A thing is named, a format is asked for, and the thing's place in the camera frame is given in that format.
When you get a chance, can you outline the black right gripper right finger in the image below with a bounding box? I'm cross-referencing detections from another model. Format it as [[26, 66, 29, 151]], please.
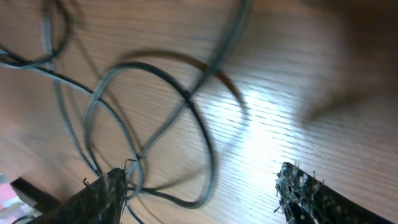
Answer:
[[275, 162, 392, 224]]

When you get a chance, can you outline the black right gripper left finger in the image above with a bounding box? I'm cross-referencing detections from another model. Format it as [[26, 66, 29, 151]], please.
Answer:
[[30, 167, 127, 224]]

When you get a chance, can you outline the thick black USB cable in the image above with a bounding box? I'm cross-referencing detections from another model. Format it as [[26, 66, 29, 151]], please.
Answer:
[[0, 0, 252, 224]]

